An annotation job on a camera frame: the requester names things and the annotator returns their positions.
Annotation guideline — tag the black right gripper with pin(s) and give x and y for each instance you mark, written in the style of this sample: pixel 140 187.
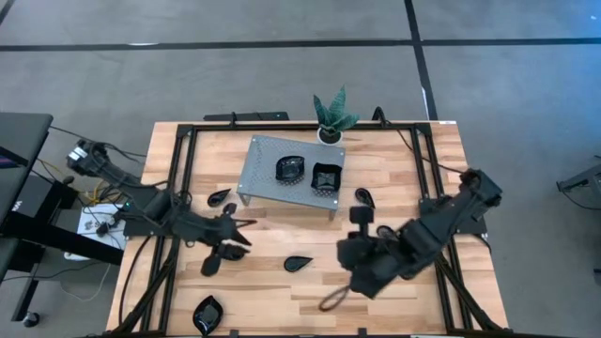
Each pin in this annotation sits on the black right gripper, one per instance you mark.
pixel 371 263

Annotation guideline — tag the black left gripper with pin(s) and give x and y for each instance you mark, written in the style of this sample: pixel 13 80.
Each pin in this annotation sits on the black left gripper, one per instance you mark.
pixel 216 230

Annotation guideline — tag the black teardrop mini plate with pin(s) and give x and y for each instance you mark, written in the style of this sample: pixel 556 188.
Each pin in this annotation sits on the black teardrop mini plate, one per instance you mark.
pixel 236 255
pixel 295 264
pixel 364 196
pixel 216 200
pixel 386 231

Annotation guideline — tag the black leaf-shaped mini plate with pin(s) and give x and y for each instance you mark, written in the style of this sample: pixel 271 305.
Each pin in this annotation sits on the black leaf-shaped mini plate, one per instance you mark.
pixel 289 169
pixel 207 315

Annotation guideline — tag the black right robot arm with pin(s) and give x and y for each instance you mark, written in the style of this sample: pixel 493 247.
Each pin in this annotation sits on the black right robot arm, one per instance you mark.
pixel 446 216

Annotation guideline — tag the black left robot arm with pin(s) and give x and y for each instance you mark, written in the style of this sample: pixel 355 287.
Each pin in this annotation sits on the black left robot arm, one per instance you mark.
pixel 117 176

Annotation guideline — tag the grey perforated metal riser shelf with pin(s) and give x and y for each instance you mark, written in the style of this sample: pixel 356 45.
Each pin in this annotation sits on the grey perforated metal riser shelf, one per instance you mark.
pixel 263 164

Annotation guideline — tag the black flat bar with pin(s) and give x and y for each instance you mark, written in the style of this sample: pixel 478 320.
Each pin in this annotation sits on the black flat bar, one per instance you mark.
pixel 246 116

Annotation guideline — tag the green plant in white pot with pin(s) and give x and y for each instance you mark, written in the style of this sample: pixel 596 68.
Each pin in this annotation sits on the green plant in white pot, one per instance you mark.
pixel 334 117

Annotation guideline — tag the white printed sheet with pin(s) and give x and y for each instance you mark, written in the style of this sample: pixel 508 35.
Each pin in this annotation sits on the white printed sheet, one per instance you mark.
pixel 89 225

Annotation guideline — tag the white power strip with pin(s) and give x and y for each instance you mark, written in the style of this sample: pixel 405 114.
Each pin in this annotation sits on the white power strip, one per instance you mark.
pixel 75 256

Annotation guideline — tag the black computer case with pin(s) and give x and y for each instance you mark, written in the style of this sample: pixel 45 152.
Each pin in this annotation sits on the black computer case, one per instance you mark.
pixel 33 197

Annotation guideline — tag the black caster wheel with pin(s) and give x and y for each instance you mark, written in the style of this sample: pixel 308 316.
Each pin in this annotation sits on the black caster wheel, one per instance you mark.
pixel 31 319

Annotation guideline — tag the grey chair base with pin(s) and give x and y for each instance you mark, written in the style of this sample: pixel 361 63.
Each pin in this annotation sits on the grey chair base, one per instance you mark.
pixel 584 178

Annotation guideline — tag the black desk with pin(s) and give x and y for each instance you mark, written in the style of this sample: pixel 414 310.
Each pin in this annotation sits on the black desk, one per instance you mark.
pixel 23 131

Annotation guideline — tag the laptop screen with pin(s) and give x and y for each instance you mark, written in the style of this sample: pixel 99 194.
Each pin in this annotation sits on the laptop screen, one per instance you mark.
pixel 7 159

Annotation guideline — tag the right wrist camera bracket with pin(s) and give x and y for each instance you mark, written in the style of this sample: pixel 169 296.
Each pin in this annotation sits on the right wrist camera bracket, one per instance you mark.
pixel 361 215

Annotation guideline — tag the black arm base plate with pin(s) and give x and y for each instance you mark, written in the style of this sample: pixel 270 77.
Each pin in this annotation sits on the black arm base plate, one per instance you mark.
pixel 474 227
pixel 141 230

